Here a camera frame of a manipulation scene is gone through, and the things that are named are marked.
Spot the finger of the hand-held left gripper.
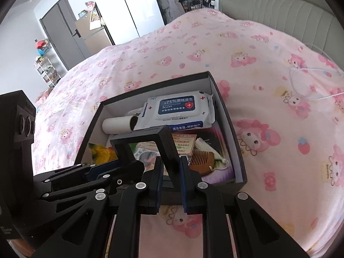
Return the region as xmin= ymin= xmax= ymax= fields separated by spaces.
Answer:
xmin=51 ymin=161 xmax=146 ymax=194
xmin=33 ymin=161 xmax=122 ymax=184

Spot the white glossy wardrobe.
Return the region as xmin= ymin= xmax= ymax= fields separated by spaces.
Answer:
xmin=91 ymin=0 xmax=166 ymax=45

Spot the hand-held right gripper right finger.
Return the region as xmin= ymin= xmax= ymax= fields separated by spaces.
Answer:
xmin=180 ymin=156 xmax=310 ymax=258

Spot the pale paper packet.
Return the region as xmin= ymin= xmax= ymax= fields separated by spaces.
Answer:
xmin=134 ymin=142 xmax=160 ymax=167

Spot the beige printed card packet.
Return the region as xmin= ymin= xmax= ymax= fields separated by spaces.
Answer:
xmin=173 ymin=134 xmax=198 ymax=155

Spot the pile of pink toys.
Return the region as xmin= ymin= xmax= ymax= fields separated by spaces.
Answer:
xmin=34 ymin=87 xmax=55 ymax=108

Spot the grey padded headboard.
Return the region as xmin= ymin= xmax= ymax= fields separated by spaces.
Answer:
xmin=218 ymin=0 xmax=338 ymax=56

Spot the wooden comb with tassel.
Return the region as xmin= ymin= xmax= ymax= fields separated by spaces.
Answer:
xmin=189 ymin=138 xmax=231 ymax=178

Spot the grey door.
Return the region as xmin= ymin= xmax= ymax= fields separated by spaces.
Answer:
xmin=39 ymin=0 xmax=90 ymax=72

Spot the black shoe box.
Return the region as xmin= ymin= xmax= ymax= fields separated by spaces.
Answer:
xmin=74 ymin=71 xmax=248 ymax=194

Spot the white charging cable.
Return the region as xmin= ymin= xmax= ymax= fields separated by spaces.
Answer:
xmin=288 ymin=42 xmax=344 ymax=102

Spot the gold refrigerator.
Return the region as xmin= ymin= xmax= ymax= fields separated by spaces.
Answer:
xmin=74 ymin=13 xmax=115 ymax=56

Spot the black framed mirror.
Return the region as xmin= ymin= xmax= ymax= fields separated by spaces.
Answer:
xmin=110 ymin=127 xmax=186 ymax=194

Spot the white cylinder roll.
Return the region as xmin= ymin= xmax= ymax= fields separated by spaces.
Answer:
xmin=102 ymin=114 xmax=139 ymax=135

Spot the white blue wet wipes pack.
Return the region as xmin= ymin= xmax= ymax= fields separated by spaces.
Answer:
xmin=137 ymin=90 xmax=216 ymax=133

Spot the white shelf rack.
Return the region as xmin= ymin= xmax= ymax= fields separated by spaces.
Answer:
xmin=33 ymin=55 xmax=61 ymax=88

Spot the black product box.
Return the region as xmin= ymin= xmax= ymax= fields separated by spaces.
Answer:
xmin=201 ymin=127 xmax=236 ymax=182

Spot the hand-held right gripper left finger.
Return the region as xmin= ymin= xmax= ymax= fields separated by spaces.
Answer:
xmin=31 ymin=156 xmax=164 ymax=258

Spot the yellow green snack packet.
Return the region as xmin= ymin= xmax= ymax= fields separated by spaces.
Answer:
xmin=88 ymin=143 xmax=119 ymax=165

